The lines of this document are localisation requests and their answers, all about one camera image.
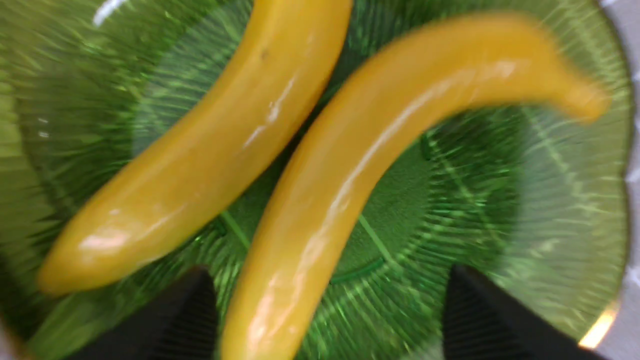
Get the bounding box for green glass leaf plate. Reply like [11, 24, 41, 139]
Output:
[1, 0, 636, 360]

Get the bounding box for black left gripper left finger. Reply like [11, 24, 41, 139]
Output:
[68, 268, 219, 360]

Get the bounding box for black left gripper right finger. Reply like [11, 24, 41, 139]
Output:
[442, 264, 602, 360]

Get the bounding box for yellow banana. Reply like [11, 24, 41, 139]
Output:
[220, 12, 611, 360]
[36, 0, 354, 297]

